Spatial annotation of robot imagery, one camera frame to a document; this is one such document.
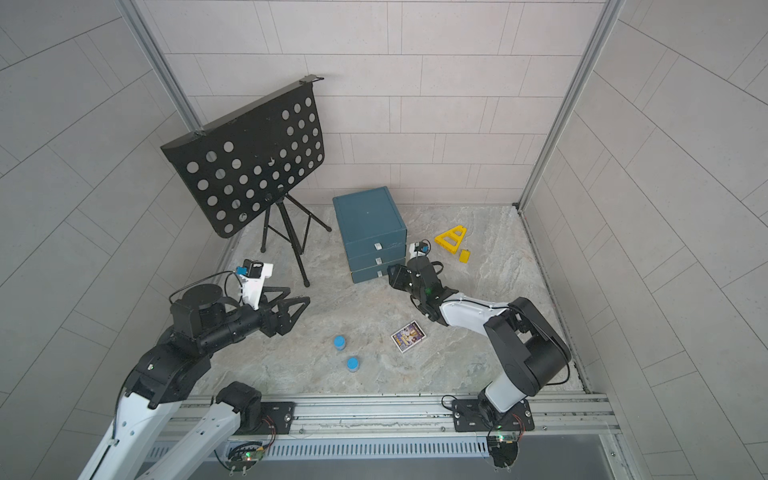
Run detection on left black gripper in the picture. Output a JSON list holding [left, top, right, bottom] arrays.
[[202, 284, 312, 353]]

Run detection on teal three-drawer cabinet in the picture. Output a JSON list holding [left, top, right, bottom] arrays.
[[333, 187, 407, 284]]

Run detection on blue paint can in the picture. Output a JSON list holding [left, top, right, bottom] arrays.
[[346, 356, 360, 372], [333, 335, 346, 351]]

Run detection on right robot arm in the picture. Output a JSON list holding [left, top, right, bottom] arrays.
[[387, 256, 572, 430]]

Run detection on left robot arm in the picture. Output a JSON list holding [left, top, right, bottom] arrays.
[[80, 284, 310, 479]]

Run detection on colourful picture card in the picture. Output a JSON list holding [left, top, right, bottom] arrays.
[[391, 321, 426, 353]]

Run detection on black perforated music stand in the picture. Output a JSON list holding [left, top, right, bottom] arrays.
[[161, 75, 326, 259]]

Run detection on left green circuit board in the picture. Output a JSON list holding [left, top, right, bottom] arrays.
[[227, 441, 266, 475]]

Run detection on green circuit board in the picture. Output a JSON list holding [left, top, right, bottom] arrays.
[[486, 434, 519, 469], [227, 441, 266, 475]]

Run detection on right green circuit board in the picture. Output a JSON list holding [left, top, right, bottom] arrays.
[[486, 434, 519, 469]]

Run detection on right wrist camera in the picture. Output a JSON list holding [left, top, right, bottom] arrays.
[[408, 239, 431, 259]]

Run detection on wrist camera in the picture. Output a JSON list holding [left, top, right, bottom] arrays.
[[408, 239, 431, 259], [235, 259, 274, 310]]

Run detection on yellow triangular plastic frame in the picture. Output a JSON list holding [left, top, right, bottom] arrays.
[[434, 225, 467, 255]]

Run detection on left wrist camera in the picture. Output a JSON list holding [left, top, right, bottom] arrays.
[[235, 259, 274, 310]]

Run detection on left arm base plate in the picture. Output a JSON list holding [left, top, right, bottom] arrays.
[[234, 402, 296, 436]]

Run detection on aluminium mounting rail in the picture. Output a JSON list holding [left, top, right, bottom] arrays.
[[262, 391, 620, 441]]

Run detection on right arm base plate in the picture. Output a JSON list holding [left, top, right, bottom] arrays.
[[443, 397, 535, 434]]

